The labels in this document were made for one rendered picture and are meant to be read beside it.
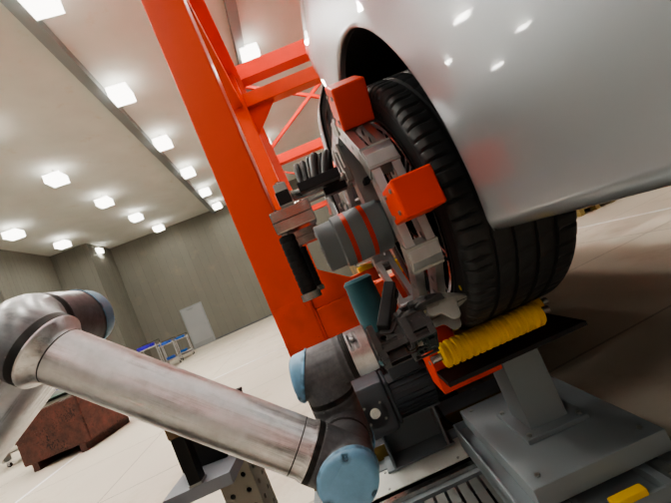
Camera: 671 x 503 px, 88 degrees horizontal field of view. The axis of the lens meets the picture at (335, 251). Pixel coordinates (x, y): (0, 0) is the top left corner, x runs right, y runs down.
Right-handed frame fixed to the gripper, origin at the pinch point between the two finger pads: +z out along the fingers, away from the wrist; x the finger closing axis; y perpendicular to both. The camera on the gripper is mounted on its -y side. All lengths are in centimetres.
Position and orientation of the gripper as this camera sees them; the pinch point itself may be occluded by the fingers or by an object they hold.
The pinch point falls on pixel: (458, 295)
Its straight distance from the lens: 75.0
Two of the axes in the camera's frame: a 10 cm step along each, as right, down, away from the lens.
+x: -2.7, -6.9, -6.7
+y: 2.9, 6.0, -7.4
